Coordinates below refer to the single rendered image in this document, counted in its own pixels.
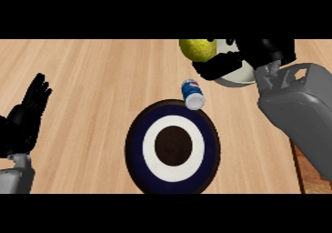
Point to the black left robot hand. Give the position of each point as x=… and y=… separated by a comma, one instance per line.
x=21, y=121

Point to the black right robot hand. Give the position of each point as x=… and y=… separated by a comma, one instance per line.
x=244, y=57

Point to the yellow-green pear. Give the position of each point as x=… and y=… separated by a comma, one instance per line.
x=197, y=49

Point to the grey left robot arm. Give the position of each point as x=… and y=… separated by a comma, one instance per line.
x=14, y=177

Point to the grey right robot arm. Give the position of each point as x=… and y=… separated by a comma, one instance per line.
x=299, y=115

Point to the white bowl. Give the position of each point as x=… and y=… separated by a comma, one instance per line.
x=238, y=71

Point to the dark blue and white plate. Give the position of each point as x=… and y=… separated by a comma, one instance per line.
x=173, y=146

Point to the blue and white can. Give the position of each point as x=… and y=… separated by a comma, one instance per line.
x=193, y=94

